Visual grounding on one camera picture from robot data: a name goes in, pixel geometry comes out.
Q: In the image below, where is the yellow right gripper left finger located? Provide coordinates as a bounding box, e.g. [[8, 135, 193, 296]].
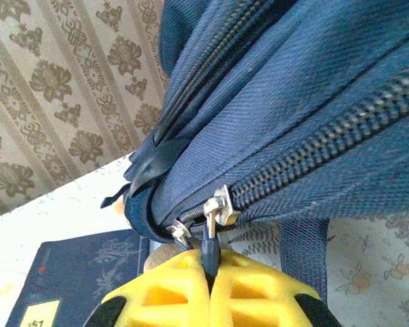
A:
[[83, 248, 212, 327]]

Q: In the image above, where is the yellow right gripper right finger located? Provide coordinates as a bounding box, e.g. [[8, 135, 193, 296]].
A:
[[209, 247, 344, 327]]

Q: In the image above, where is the tan oval object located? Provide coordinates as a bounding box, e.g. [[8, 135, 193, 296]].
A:
[[143, 245, 180, 273]]

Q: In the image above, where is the navy book with yellow label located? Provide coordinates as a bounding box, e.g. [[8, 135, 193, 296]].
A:
[[5, 228, 151, 327]]

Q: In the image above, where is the navy blue backpack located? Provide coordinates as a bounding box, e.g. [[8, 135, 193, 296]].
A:
[[100, 0, 409, 302]]

